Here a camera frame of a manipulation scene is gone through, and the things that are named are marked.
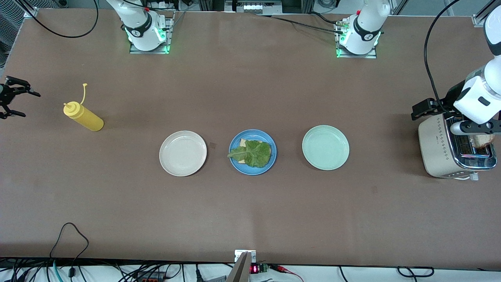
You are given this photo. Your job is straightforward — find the grey device with white lights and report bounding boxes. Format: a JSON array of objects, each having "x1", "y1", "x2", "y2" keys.
[{"x1": 225, "y1": 0, "x2": 282, "y2": 14}]

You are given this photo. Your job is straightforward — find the yellow squeeze bottle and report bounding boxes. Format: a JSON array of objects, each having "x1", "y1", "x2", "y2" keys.
[{"x1": 63, "y1": 83, "x2": 105, "y2": 132}]

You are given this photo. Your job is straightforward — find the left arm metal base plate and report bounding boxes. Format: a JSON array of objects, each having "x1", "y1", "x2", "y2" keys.
[{"x1": 336, "y1": 20, "x2": 377, "y2": 59}]

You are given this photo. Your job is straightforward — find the green plate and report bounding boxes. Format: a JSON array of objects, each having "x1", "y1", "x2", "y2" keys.
[{"x1": 302, "y1": 125, "x2": 350, "y2": 171}]

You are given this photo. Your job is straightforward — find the toasted bread slice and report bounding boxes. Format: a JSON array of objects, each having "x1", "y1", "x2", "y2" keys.
[
  {"x1": 470, "y1": 134, "x2": 495, "y2": 148},
  {"x1": 238, "y1": 138, "x2": 270, "y2": 165}
]

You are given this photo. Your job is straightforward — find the black cable across table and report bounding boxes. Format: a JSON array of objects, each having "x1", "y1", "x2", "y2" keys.
[{"x1": 254, "y1": 12, "x2": 345, "y2": 35}]

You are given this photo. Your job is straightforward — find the beige plate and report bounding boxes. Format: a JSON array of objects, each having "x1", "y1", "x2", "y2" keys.
[{"x1": 159, "y1": 130, "x2": 207, "y2": 177}]

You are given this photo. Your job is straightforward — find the grey mesh fabric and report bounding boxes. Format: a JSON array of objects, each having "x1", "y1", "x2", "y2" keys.
[{"x1": 0, "y1": 8, "x2": 25, "y2": 69}]

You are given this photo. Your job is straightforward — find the aluminium corner bracket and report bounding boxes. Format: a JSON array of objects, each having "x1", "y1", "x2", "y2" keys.
[
  {"x1": 16, "y1": 0, "x2": 41, "y2": 18},
  {"x1": 472, "y1": 0, "x2": 501, "y2": 28}
]

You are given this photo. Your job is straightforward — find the green lettuce leaf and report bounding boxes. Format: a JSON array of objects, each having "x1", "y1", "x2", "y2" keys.
[{"x1": 227, "y1": 140, "x2": 272, "y2": 168}]

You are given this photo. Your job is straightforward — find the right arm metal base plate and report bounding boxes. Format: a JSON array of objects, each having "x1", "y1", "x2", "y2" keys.
[{"x1": 129, "y1": 12, "x2": 175, "y2": 54}]

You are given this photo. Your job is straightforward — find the blue plate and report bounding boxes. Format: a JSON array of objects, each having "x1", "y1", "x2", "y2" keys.
[{"x1": 229, "y1": 129, "x2": 278, "y2": 176}]

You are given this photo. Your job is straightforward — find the thin black cable loop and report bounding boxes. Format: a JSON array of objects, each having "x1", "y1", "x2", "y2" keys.
[{"x1": 49, "y1": 222, "x2": 90, "y2": 264}]

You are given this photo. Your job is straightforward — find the flat black cable loop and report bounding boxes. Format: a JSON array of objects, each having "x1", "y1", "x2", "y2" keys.
[{"x1": 397, "y1": 266, "x2": 435, "y2": 278}]

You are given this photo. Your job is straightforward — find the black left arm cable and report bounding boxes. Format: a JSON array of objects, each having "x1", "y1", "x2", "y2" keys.
[{"x1": 424, "y1": 0, "x2": 462, "y2": 114}]

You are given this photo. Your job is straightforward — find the red clip cable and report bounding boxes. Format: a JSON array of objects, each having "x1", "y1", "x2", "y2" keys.
[{"x1": 270, "y1": 264, "x2": 304, "y2": 282}]

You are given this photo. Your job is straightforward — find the cream and chrome toaster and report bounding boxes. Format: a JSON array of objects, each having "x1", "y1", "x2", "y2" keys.
[{"x1": 418, "y1": 114, "x2": 497, "y2": 181}]

